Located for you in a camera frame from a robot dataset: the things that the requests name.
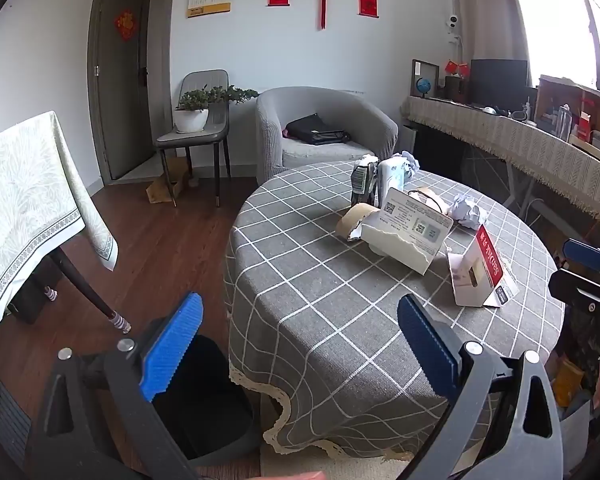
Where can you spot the black tissue packet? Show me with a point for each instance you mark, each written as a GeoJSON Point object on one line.
{"type": "Point", "coordinates": [362, 180]}

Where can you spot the cardboard box on floor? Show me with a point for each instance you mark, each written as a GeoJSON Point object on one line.
{"type": "Point", "coordinates": [167, 185]}

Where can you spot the small blue globe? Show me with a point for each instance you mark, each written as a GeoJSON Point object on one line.
{"type": "Point", "coordinates": [423, 86]}

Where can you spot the grey armchair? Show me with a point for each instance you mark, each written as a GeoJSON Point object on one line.
{"type": "Point", "coordinates": [330, 157]}

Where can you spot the beige floor mat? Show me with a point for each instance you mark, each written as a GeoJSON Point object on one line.
{"type": "Point", "coordinates": [290, 460]}

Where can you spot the white security camera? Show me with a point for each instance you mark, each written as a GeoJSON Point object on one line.
{"type": "Point", "coordinates": [451, 22]}

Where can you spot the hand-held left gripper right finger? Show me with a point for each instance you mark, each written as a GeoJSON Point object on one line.
{"type": "Point", "coordinates": [427, 340]}

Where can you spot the white blue tissue packet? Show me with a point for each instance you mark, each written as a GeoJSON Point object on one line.
{"type": "Point", "coordinates": [392, 175]}

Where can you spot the small red flags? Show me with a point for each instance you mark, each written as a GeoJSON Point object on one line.
{"type": "Point", "coordinates": [455, 66]}

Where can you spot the black monitor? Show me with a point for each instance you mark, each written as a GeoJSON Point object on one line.
{"type": "Point", "coordinates": [497, 82]}

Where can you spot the torn white cardboard box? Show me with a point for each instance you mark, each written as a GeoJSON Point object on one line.
{"type": "Point", "coordinates": [405, 240]}

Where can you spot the grey door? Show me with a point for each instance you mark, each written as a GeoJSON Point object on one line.
{"type": "Point", "coordinates": [125, 105]}

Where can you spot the side table, white cloth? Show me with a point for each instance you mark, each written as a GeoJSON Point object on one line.
{"type": "Point", "coordinates": [25, 200]}

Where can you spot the bright window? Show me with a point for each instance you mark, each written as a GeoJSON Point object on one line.
{"type": "Point", "coordinates": [550, 15]}

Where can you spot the black waste bin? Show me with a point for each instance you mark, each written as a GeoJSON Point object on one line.
{"type": "Point", "coordinates": [205, 400]}

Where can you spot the long desk, beige cloth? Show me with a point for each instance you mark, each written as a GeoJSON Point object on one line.
{"type": "Point", "coordinates": [520, 142]}

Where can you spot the framed picture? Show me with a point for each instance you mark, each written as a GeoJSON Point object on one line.
{"type": "Point", "coordinates": [425, 67]}

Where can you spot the brown cardboard piece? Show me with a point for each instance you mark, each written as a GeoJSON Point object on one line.
{"type": "Point", "coordinates": [352, 222]}

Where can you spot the wooden desk shelf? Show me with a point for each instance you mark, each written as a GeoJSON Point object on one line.
{"type": "Point", "coordinates": [550, 100]}

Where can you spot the red paper door decoration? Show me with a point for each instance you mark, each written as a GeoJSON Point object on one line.
{"type": "Point", "coordinates": [125, 24]}

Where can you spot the grey dining chair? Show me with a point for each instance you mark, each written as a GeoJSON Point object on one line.
{"type": "Point", "coordinates": [200, 137]}

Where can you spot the potted plant in white pot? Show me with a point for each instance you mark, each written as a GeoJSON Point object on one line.
{"type": "Point", "coordinates": [191, 119]}

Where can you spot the dark table leg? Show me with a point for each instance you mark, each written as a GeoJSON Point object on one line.
{"type": "Point", "coordinates": [80, 280]}

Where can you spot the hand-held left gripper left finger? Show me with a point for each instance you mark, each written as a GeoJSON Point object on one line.
{"type": "Point", "coordinates": [172, 345]}

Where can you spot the red white card package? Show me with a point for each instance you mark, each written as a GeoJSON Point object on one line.
{"type": "Point", "coordinates": [480, 275]}

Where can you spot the black bag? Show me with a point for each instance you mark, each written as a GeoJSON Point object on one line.
{"type": "Point", "coordinates": [315, 130]}

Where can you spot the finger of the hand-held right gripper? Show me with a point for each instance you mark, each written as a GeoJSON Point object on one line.
{"type": "Point", "coordinates": [575, 285]}
{"type": "Point", "coordinates": [585, 254]}

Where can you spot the crumpled blue white paper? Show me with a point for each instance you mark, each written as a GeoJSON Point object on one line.
{"type": "Point", "coordinates": [411, 162]}

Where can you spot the round table, grey checked cloth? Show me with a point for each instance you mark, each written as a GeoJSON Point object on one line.
{"type": "Point", "coordinates": [320, 285]}

